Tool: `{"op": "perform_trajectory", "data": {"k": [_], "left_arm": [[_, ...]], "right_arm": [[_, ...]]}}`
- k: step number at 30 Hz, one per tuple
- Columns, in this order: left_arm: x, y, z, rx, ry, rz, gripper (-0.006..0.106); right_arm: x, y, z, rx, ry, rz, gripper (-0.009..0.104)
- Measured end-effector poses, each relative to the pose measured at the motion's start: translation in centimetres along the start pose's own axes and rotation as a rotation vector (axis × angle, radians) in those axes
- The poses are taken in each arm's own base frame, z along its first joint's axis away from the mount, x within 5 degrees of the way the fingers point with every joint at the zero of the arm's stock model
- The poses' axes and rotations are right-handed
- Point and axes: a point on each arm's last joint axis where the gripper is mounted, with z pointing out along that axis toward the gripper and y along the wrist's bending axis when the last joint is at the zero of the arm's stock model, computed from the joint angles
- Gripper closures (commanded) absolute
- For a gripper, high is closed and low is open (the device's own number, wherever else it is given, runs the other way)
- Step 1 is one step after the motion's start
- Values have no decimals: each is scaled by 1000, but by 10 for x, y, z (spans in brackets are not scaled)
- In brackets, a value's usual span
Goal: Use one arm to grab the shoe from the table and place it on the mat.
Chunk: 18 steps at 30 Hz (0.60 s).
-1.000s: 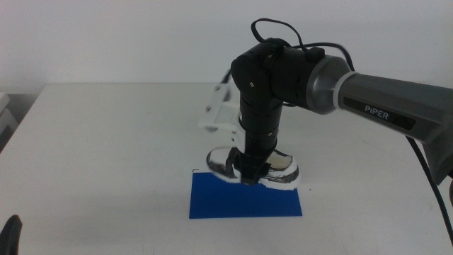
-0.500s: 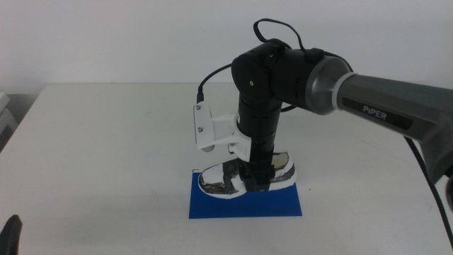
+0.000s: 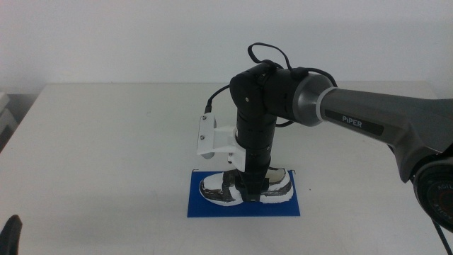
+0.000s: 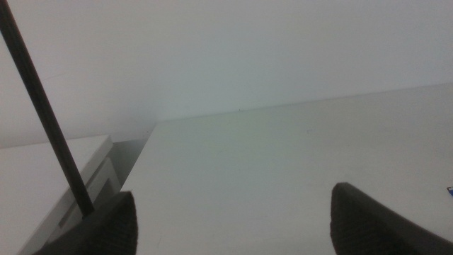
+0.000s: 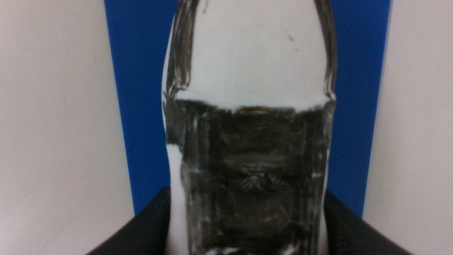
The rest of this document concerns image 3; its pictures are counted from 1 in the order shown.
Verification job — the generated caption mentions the white and black sneaker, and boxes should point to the white and black sneaker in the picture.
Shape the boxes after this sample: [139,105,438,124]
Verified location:
[198,166,294,207]

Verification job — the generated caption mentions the blue rectangular mat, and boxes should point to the blue rectangular mat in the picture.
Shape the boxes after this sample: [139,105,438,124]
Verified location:
[186,169,302,218]

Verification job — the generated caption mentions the white side furniture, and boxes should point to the white side furniture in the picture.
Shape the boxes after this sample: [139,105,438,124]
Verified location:
[0,92,19,154]

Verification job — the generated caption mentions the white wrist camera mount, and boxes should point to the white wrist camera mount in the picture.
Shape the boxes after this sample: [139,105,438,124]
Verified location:
[196,112,247,173]

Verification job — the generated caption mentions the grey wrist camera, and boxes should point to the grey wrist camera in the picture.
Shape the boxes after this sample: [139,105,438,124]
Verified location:
[202,113,218,161]

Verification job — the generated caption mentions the black camera cable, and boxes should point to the black camera cable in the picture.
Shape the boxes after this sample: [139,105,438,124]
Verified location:
[204,42,338,129]

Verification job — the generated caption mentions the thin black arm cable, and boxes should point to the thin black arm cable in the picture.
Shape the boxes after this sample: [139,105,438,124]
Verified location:
[430,218,453,255]

